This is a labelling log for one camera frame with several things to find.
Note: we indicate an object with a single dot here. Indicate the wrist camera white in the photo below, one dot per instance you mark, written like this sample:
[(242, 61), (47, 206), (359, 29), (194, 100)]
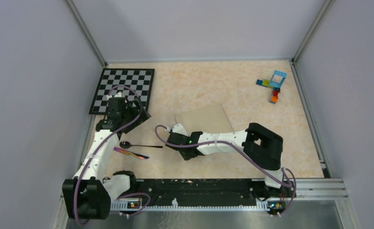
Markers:
[(118, 95), (179, 129)]

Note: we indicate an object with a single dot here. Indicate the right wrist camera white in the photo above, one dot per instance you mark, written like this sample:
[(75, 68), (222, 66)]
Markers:
[(179, 129)]

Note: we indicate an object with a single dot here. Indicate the beige cloth napkin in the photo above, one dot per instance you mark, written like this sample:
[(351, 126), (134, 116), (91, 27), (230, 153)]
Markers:
[(210, 119)]

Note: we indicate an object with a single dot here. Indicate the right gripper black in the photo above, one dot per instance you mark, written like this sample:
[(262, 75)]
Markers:
[(186, 158)]

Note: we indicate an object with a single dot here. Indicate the white slotted cable duct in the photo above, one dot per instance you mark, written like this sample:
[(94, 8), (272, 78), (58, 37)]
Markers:
[(123, 206)]

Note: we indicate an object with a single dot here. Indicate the colourful toy brick structure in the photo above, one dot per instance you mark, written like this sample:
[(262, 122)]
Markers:
[(275, 83)]

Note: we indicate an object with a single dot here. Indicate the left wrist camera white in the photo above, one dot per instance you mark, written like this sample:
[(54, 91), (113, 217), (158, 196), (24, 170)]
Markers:
[(118, 95)]

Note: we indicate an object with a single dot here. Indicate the iridescent rainbow knife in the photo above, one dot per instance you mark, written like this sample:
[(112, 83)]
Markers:
[(126, 152)]

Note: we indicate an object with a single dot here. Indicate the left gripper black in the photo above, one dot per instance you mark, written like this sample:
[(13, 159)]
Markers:
[(144, 116)]

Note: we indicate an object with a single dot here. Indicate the black white checkerboard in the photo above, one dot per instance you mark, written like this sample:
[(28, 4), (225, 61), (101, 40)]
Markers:
[(139, 80)]

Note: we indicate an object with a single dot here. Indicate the black spoon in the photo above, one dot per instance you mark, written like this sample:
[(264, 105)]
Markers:
[(126, 145)]

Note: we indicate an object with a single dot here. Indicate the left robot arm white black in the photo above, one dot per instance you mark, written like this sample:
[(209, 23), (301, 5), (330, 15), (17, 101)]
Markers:
[(86, 195)]

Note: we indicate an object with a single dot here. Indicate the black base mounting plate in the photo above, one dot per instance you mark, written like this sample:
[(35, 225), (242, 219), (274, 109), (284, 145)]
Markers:
[(207, 192)]

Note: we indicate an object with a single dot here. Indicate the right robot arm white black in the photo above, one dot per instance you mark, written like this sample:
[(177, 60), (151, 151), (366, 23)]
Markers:
[(257, 144)]

